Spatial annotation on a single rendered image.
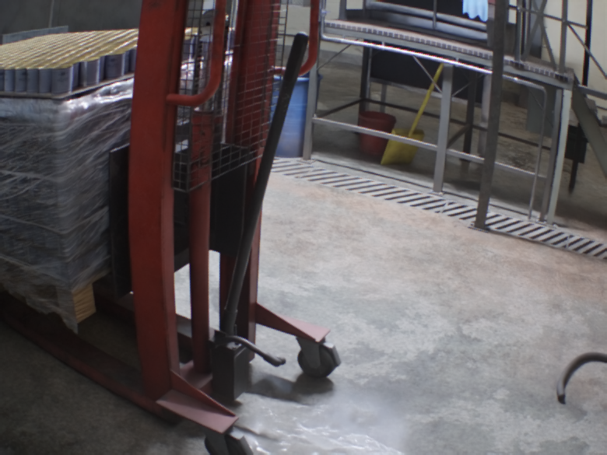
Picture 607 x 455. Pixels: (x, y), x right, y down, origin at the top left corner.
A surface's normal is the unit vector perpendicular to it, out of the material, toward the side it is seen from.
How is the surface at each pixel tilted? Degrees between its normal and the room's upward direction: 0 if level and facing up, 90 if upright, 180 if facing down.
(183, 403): 0
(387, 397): 0
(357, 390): 0
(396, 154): 120
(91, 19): 90
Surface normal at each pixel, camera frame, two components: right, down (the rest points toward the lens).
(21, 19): -0.45, 0.30
